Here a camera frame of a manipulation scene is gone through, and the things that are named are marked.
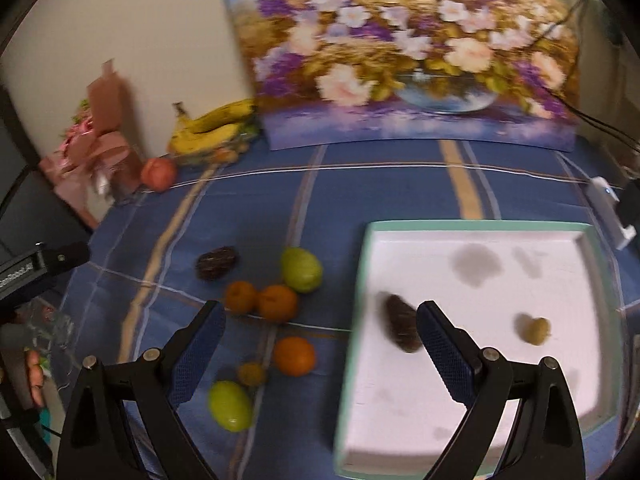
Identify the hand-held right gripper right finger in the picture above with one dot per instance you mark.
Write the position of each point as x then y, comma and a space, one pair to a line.
445, 355

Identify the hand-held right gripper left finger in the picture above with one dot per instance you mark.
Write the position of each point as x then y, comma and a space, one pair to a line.
200, 355

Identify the white tray with teal rim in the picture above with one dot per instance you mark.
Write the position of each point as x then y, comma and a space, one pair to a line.
475, 385

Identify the dark brown avocado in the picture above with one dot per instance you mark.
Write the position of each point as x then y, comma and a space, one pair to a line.
216, 264
400, 325

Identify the small yellow fruit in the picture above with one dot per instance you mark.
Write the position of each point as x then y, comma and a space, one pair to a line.
251, 374

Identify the green mango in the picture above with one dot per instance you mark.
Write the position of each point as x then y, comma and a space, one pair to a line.
230, 405
301, 270

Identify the round tan fruit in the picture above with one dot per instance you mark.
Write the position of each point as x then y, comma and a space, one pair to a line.
534, 329

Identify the person's left hand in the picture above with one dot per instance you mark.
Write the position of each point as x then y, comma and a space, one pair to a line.
35, 377

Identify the dark furniture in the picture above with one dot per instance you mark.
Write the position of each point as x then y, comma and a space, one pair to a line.
30, 210

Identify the small orange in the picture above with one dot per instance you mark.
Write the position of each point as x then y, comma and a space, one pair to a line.
240, 297

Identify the pink wrapped flower bouquet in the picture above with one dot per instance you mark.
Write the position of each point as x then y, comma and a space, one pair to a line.
100, 155

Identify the red apple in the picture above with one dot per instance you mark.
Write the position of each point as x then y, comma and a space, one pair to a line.
159, 174

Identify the blue plaid tablecloth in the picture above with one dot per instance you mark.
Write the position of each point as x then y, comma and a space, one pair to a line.
400, 195

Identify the small tangerine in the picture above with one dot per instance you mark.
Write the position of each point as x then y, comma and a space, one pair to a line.
225, 155

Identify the yellow banana bunch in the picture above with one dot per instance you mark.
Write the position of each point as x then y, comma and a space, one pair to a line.
210, 130

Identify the white power strip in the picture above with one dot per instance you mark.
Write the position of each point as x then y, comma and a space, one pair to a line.
607, 205

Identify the small green fruit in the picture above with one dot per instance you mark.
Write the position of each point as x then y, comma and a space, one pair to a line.
248, 130

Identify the black charger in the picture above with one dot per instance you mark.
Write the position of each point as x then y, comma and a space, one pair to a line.
631, 207

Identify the flower bouquet painting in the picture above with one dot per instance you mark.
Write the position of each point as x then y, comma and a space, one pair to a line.
400, 35

